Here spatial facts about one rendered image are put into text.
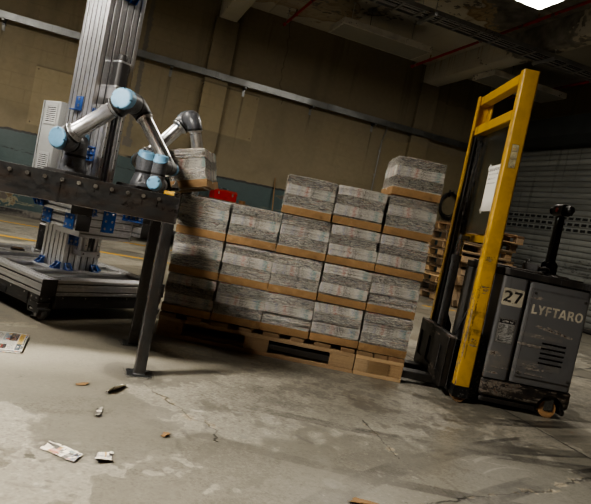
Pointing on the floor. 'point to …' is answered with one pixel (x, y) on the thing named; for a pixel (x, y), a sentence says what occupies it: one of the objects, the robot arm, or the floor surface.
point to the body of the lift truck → (528, 337)
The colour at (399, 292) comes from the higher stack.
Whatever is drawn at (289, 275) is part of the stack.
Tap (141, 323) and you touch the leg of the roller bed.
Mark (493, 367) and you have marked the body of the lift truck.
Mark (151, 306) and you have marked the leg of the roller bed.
